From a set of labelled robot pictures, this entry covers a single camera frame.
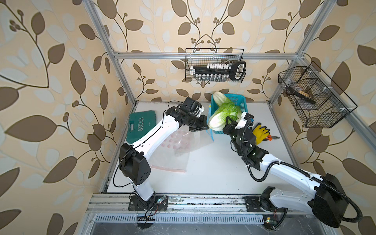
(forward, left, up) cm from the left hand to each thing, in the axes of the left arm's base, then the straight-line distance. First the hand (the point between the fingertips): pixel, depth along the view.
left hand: (208, 125), depth 76 cm
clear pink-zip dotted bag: (-3, +21, -25) cm, 33 cm away
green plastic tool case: (+16, +46, -20) cm, 53 cm away
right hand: (+3, -9, +2) cm, 10 cm away
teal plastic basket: (+36, -28, -17) cm, 49 cm away
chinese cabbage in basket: (+32, -11, -11) cm, 36 cm away
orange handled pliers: (+7, -45, -23) cm, 51 cm away
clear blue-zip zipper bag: (+3, +12, -23) cm, 26 cm away
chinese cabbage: (0, -5, +3) cm, 6 cm away
